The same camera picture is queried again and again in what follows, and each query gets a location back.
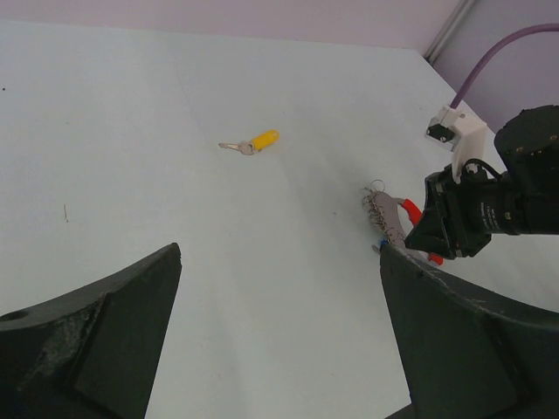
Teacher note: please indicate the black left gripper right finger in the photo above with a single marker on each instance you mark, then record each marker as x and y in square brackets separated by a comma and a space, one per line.
[468, 352]

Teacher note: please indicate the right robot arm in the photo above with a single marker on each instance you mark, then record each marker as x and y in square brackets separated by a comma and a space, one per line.
[528, 146]

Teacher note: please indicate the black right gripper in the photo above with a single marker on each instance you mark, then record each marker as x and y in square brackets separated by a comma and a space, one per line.
[459, 220]

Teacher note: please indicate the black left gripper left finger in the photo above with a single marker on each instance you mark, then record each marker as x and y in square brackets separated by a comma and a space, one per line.
[93, 352]

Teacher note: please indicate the yellow tagged key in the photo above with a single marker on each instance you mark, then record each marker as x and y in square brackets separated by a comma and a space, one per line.
[255, 145]

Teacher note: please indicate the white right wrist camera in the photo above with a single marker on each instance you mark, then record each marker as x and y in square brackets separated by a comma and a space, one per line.
[464, 134]

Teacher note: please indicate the red handled key organizer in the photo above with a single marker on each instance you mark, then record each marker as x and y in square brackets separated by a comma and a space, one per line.
[382, 211]

